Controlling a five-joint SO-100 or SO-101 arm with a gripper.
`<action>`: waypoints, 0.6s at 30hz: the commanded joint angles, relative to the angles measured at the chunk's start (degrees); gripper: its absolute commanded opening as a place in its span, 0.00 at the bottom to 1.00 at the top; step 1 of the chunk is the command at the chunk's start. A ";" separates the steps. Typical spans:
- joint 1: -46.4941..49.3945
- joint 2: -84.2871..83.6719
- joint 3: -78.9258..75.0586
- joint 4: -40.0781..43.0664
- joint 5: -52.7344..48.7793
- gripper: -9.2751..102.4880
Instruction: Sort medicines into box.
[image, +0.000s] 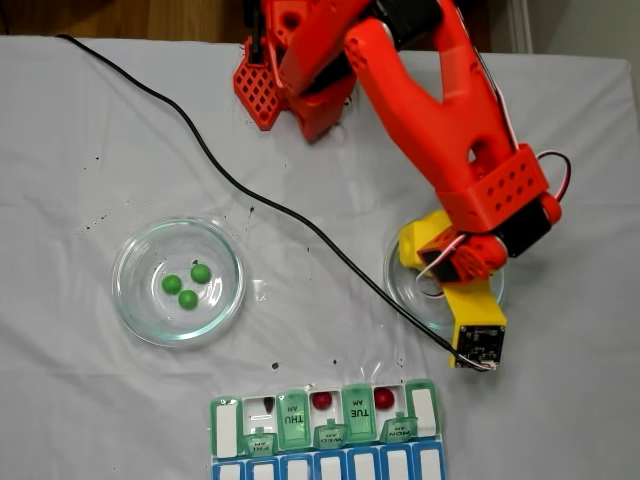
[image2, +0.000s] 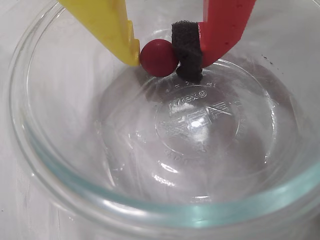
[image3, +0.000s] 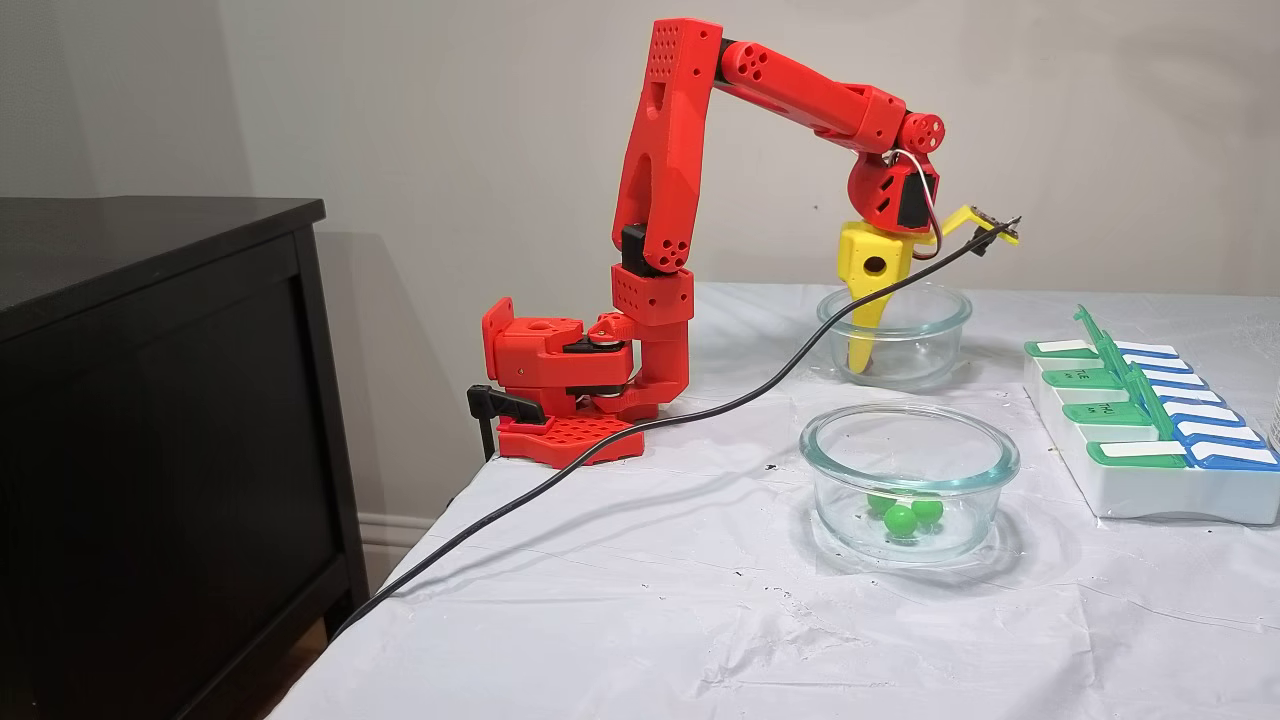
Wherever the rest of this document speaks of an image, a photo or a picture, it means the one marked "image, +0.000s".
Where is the black camera cable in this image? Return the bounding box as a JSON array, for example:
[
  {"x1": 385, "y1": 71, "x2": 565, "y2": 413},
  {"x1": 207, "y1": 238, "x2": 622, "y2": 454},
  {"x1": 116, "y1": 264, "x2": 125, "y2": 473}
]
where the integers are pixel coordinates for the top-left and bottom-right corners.
[{"x1": 55, "y1": 32, "x2": 499, "y2": 374}]

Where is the clear glass bowl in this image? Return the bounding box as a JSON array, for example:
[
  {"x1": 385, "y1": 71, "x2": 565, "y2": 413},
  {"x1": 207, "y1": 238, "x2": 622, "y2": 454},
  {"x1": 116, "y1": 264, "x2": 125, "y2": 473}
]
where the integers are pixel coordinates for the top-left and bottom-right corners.
[
  {"x1": 383, "y1": 219, "x2": 507, "y2": 334},
  {"x1": 110, "y1": 215, "x2": 247, "y2": 350}
]

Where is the white tablecloth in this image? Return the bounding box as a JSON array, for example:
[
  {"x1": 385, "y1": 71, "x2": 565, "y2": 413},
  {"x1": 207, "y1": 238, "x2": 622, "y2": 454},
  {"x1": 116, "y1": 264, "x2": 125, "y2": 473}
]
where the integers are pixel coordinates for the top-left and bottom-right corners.
[{"x1": 0, "y1": 34, "x2": 640, "y2": 480}]

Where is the weekly pill organizer box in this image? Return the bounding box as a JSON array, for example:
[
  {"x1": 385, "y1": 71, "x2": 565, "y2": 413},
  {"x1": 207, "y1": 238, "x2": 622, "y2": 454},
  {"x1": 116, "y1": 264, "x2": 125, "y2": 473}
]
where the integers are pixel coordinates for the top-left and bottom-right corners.
[{"x1": 207, "y1": 378, "x2": 449, "y2": 480}]

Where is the black table clamp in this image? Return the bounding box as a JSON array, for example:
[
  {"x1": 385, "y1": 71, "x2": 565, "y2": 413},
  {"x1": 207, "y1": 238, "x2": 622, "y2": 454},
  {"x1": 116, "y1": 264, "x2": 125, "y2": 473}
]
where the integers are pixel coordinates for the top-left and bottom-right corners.
[{"x1": 247, "y1": 0, "x2": 269, "y2": 65}]

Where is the white red servo wire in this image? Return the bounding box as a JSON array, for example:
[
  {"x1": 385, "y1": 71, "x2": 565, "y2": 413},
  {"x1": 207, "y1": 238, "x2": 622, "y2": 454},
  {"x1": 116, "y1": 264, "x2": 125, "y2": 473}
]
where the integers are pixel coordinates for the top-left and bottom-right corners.
[
  {"x1": 413, "y1": 232, "x2": 469, "y2": 299},
  {"x1": 537, "y1": 151, "x2": 572, "y2": 201}
]

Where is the camera board on yellow mount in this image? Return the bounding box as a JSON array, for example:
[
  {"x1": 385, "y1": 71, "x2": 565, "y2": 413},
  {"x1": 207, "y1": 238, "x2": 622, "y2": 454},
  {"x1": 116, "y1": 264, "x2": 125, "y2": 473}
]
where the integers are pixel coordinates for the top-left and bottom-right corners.
[{"x1": 442, "y1": 278, "x2": 509, "y2": 372}]

